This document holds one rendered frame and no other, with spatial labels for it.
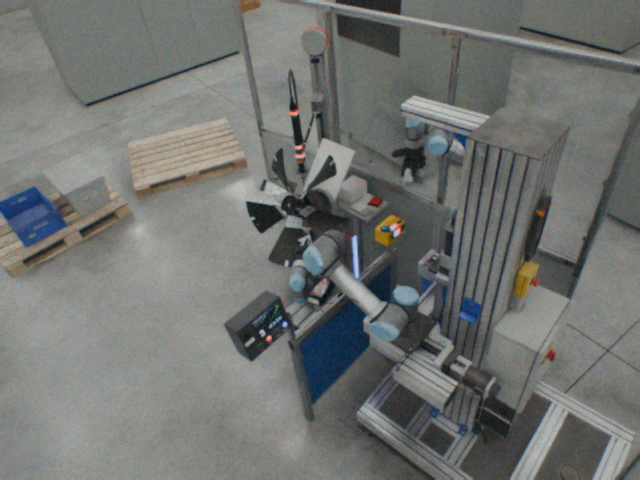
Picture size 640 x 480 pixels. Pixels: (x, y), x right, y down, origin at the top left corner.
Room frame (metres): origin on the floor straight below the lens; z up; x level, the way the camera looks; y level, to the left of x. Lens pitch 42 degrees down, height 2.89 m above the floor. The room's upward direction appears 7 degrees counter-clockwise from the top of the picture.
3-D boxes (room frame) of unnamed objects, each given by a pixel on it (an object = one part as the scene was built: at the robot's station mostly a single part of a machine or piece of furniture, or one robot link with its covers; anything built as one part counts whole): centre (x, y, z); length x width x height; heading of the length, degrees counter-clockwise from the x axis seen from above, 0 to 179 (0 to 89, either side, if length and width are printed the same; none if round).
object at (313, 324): (1.79, -0.11, 0.82); 0.90 x 0.04 x 0.08; 132
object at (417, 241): (2.61, -0.48, 0.50); 2.59 x 0.03 x 0.91; 42
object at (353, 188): (2.66, -0.24, 0.92); 0.17 x 0.16 x 0.11; 132
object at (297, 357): (1.50, 0.21, 0.39); 0.04 x 0.04 x 0.78; 42
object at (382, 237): (2.06, -0.40, 1.02); 0.16 x 0.10 x 0.11; 132
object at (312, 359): (1.79, -0.11, 0.45); 0.82 x 0.02 x 0.66; 132
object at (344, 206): (2.58, -0.27, 0.85); 0.36 x 0.24 x 0.03; 42
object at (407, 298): (1.36, -0.33, 1.20); 0.13 x 0.12 x 0.14; 138
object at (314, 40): (2.83, -0.10, 1.88); 0.16 x 0.07 x 0.16; 77
